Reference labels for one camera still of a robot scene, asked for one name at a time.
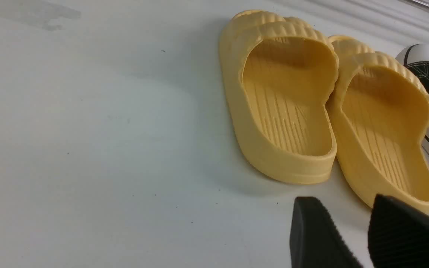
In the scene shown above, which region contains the yellow slipper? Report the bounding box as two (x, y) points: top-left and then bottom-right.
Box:
(219, 10), (339, 184)
(327, 35), (429, 215)

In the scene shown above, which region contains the yellow right slipper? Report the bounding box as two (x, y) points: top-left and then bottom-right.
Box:
(327, 35), (429, 215)

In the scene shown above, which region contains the yellow left slipper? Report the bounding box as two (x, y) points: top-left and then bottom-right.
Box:
(219, 10), (339, 184)

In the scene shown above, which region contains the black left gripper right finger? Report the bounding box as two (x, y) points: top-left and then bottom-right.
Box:
(368, 194), (429, 268)

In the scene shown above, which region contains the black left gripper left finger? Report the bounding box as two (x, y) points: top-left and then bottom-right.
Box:
(290, 197), (363, 268)

